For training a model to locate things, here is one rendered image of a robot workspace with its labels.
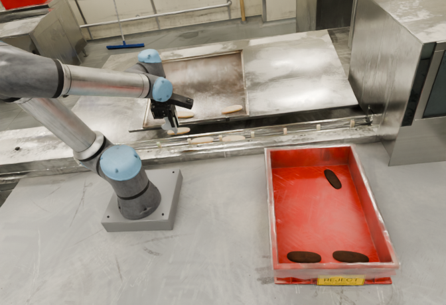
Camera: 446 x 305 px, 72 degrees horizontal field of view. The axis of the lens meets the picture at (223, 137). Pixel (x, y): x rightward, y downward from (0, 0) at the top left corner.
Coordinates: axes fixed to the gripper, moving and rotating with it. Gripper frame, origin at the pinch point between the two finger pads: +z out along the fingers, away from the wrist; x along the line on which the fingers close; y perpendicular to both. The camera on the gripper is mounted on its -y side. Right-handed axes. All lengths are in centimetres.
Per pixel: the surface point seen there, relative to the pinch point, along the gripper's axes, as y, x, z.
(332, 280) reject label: -48, 65, 8
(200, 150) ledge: -8.7, 7.0, 7.6
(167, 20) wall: 77, -371, 76
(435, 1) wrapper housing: -97, -5, -36
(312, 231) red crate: -47, 47, 12
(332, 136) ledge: -63, 8, 8
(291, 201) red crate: -42, 35, 12
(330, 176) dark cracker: -58, 26, 11
